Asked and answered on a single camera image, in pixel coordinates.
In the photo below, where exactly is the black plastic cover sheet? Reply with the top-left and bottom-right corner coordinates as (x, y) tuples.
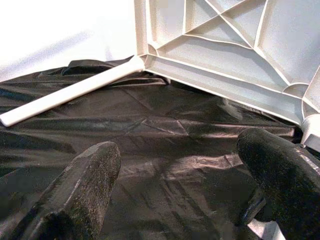
(0, 56), (320, 240)

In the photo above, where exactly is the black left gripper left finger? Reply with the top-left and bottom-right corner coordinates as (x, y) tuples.
(14, 141), (122, 240)

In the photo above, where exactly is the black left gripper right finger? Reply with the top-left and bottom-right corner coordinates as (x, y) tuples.
(236, 127), (320, 240)

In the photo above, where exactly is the white plastic children table top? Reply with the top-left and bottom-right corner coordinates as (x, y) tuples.
(133, 0), (320, 126)

